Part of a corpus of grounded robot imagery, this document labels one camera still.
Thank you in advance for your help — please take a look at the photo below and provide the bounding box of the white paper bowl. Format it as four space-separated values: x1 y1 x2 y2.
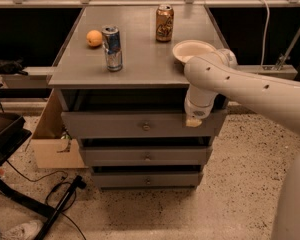
172 40 216 64

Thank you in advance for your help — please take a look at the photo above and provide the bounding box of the grey bottom drawer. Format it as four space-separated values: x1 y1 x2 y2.
92 172 203 188

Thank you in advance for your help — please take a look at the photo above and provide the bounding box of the grey drawer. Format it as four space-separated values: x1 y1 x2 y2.
80 146 212 166
92 172 203 188
62 110 226 139

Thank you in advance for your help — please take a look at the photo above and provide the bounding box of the grey middle drawer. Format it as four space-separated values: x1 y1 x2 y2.
80 146 212 166

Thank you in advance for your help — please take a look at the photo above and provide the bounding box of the orange fruit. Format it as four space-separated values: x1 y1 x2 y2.
86 30 102 47

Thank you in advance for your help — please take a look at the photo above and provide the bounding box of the white hanging cable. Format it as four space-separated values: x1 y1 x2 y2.
256 0 271 68

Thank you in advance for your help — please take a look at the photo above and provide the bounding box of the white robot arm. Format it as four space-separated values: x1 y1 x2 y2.
184 49 300 240

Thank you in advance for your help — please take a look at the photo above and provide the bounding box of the blue silver drink can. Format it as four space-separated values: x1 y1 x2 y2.
102 25 123 72

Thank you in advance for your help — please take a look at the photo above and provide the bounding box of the black stand with base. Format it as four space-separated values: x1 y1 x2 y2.
0 113 86 240

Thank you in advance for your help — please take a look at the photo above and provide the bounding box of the grey drawer cabinet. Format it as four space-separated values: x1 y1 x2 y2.
49 6 228 176

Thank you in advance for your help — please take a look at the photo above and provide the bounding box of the brown gold drink can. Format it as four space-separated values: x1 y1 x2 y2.
156 4 174 42

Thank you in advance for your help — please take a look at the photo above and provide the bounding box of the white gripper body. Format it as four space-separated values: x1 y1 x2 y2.
184 85 217 119

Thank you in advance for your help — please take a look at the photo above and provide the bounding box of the black floor cable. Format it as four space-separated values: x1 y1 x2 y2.
5 159 88 240

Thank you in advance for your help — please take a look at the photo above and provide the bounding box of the black bag on ledge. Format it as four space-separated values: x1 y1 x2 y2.
0 59 27 75

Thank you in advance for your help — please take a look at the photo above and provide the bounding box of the grey top drawer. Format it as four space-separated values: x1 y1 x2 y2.
62 110 226 139

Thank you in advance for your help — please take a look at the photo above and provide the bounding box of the white sneaker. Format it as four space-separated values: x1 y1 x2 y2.
0 220 43 240

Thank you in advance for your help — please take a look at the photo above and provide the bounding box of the cardboard box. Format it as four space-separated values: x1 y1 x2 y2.
30 91 85 169

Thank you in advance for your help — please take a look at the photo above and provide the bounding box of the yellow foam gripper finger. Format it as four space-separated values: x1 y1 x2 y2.
185 115 202 128

